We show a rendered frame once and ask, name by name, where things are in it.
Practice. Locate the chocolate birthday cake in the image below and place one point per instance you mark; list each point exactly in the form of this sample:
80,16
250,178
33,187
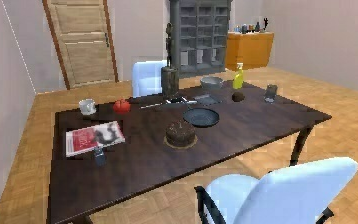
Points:
180,132

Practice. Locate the black frying pan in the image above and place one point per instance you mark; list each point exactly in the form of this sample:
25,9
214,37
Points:
201,117

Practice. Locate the silver table knife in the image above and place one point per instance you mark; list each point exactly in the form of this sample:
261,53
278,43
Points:
151,105

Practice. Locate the dark bronze statue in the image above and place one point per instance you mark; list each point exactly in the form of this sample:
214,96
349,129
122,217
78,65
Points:
169,76

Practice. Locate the grey metal bowl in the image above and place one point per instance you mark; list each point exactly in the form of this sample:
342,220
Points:
211,82

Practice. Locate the pale blue chair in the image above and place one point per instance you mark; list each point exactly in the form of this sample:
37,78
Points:
280,196
146,78

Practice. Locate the red tomato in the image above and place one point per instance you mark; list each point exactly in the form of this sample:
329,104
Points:
121,106

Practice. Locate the dark brown round ball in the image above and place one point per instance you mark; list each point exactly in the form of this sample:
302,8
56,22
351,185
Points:
238,96

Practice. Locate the dark wooden dining table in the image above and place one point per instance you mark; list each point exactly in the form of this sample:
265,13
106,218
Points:
147,166

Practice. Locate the yellow spray bottle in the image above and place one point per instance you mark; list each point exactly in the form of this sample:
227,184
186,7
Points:
238,77

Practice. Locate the grey shelf cabinet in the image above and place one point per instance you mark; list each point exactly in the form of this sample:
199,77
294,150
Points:
203,36

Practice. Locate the small dark pepper shaker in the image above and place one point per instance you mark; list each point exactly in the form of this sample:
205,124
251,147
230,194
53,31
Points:
99,155

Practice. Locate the white mug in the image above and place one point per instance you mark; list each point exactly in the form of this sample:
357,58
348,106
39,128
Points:
87,106

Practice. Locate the grey glass cup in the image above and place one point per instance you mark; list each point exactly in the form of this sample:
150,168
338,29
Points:
270,93

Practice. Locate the orange wooden sideboard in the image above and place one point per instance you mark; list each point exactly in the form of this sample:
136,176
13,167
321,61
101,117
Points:
249,49

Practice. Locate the red and white magazine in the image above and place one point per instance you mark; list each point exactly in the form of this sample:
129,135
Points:
87,139

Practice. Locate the light wooden room door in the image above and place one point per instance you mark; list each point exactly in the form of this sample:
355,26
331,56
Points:
83,43

